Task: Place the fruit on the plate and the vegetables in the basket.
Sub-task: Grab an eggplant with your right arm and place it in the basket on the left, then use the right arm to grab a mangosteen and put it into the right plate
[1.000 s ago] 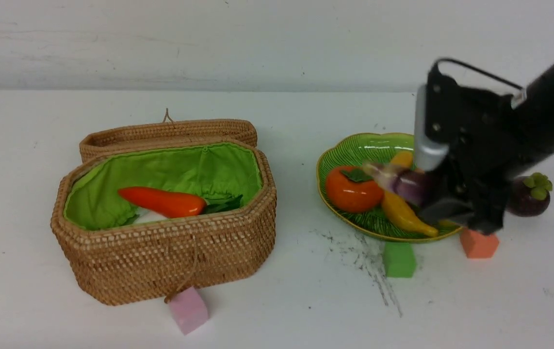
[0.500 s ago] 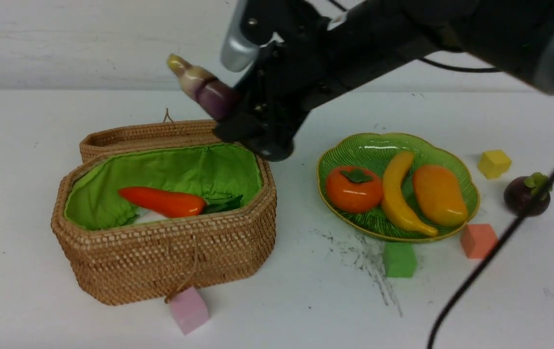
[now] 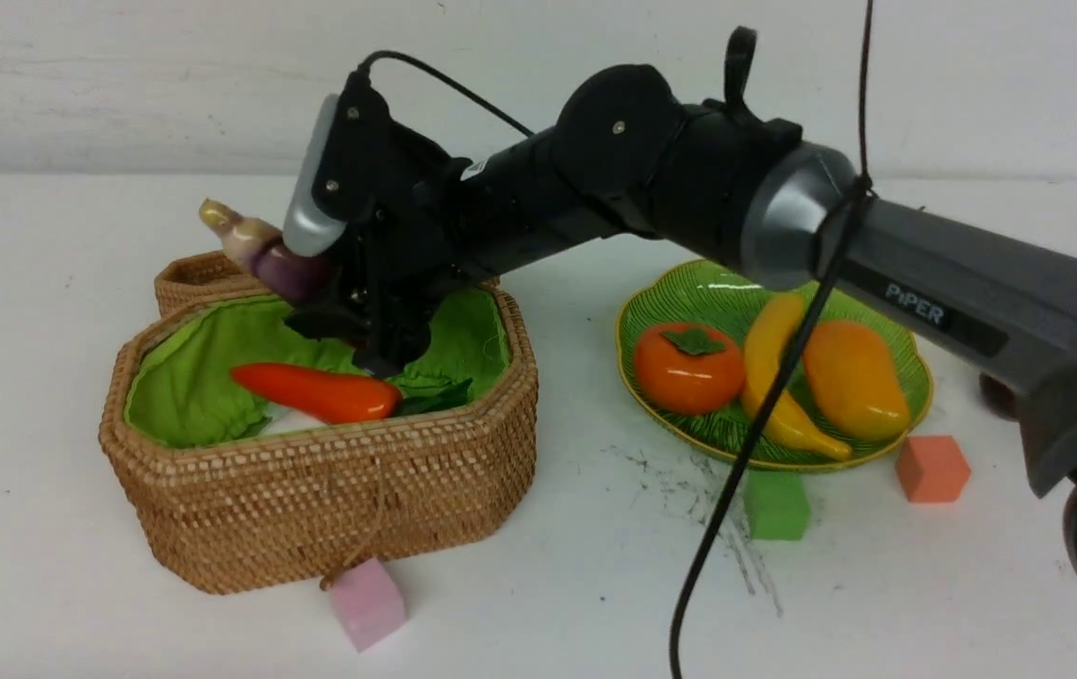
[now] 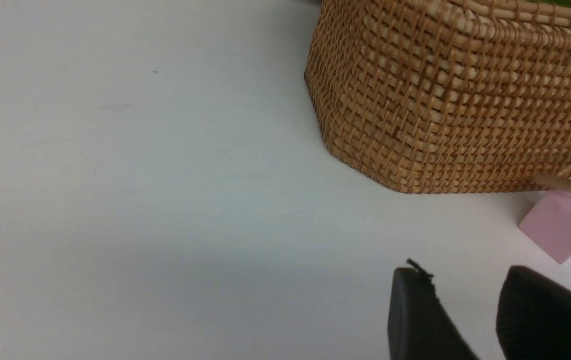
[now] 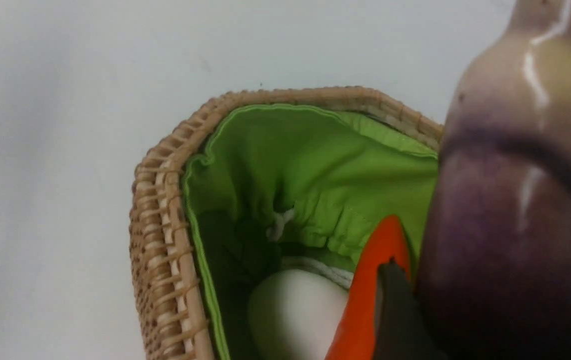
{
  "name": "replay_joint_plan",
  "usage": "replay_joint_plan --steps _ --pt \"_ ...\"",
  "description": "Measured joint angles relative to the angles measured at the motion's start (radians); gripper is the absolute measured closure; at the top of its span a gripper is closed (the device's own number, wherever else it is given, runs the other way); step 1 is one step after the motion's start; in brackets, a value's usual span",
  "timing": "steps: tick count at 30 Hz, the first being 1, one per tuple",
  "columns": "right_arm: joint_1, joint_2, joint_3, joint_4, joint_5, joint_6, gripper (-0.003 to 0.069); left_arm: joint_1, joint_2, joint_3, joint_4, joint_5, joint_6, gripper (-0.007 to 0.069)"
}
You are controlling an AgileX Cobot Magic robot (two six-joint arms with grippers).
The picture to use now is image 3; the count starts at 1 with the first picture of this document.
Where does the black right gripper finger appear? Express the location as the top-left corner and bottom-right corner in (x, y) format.
(350, 283), (436, 378)
(284, 301), (360, 342)

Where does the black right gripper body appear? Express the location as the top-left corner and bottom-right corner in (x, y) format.
(312, 71), (502, 311)

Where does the orange red pepper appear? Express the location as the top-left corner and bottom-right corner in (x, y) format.
(230, 363), (475, 424)

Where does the purple eggplant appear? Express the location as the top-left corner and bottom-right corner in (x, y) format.
(198, 199), (332, 306)

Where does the white radish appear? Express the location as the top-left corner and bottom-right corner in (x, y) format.
(256, 406), (324, 437)

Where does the orange persimmon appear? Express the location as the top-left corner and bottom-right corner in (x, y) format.
(632, 323), (747, 416)

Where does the yellow banana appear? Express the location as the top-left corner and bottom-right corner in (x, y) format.
(740, 292), (853, 461)

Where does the orange yellow mango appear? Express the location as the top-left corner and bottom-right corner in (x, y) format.
(803, 321), (910, 441)

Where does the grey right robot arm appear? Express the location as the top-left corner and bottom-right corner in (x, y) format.
(284, 27), (1077, 572)

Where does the woven rattan basket lid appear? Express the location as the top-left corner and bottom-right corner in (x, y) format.
(152, 251), (267, 318)

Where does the woven rattan basket green lining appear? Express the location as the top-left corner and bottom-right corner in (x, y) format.
(99, 283), (539, 595)

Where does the pink foam cube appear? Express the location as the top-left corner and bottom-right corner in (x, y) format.
(326, 557), (409, 653)

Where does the green ribbed glass plate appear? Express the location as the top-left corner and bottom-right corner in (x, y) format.
(615, 259), (935, 472)

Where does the green foam cube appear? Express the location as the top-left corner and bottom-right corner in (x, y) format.
(744, 470), (811, 541)

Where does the orange foam cube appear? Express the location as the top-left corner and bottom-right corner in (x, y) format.
(895, 437), (973, 504)

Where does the purple mangosteen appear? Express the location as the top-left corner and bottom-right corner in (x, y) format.
(977, 373), (1019, 422)

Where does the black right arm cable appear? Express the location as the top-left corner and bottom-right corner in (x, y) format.
(356, 0), (879, 679)

